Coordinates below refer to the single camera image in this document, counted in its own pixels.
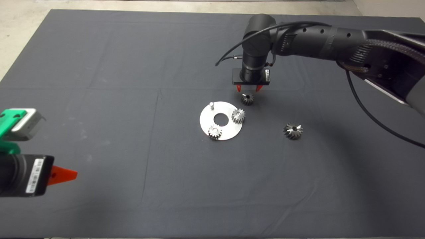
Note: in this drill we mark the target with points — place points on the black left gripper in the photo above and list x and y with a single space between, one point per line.
30 176

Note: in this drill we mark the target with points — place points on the dark grey table cloth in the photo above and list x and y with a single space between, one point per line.
132 66

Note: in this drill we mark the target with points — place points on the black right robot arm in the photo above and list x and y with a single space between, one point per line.
315 36

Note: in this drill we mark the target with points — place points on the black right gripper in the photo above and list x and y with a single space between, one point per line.
252 75

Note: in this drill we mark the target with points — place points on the small dark steel gear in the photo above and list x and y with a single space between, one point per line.
250 101

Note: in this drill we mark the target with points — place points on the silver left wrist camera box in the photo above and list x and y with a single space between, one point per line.
30 127

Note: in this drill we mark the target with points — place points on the larger steel gear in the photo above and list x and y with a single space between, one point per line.
296 133

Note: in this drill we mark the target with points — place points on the round metal plate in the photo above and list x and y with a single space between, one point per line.
229 132

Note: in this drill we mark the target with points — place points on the green left camera mount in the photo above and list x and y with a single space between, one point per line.
10 121

